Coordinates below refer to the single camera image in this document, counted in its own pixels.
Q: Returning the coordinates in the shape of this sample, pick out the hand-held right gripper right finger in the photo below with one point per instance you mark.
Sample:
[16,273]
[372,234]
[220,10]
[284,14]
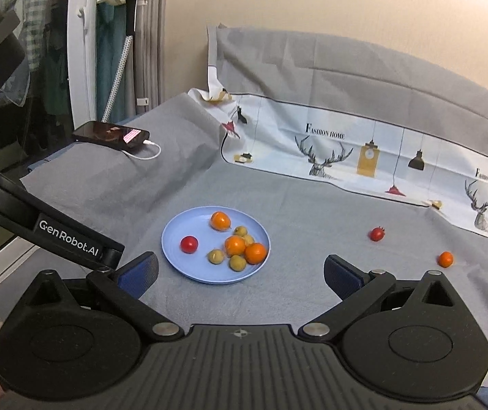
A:
[342,277]

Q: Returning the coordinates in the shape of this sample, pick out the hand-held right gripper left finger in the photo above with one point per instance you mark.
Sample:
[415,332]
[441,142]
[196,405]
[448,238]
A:
[137,275]

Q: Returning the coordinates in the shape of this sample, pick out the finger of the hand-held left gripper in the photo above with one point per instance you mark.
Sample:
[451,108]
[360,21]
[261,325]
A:
[113,255]

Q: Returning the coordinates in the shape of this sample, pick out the blue round plate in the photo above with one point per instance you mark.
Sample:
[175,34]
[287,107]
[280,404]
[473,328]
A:
[192,222]

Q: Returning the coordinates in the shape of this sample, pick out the small yellow-green fruit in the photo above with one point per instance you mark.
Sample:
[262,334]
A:
[216,256]
[237,263]
[249,239]
[240,231]

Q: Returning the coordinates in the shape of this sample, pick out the small orange tangerine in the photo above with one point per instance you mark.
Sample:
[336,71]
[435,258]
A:
[220,220]
[255,253]
[235,245]
[445,259]

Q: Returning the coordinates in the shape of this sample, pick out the red cherry tomato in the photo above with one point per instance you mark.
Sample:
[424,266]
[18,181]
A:
[189,244]
[377,233]

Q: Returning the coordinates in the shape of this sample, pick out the grey bed sheet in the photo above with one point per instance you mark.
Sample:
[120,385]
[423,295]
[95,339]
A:
[312,213]

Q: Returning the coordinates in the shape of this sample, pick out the black smartphone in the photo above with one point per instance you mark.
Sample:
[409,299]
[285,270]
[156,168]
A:
[107,134]

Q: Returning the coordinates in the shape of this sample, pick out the deer printed white cloth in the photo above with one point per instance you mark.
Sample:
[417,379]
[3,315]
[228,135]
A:
[355,149]

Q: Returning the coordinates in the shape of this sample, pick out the denim garment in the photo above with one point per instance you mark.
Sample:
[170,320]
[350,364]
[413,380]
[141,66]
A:
[15,85]

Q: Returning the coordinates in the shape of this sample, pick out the teal garment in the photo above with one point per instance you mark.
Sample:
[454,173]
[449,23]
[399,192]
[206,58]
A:
[109,51]

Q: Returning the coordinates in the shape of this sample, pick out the plaid shirt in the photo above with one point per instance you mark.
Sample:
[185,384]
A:
[34,21]

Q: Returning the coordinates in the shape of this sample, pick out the black garment steamer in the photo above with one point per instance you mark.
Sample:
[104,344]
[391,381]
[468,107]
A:
[130,13]

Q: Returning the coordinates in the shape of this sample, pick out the white door frame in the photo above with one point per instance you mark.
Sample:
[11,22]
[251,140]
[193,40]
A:
[79,72]

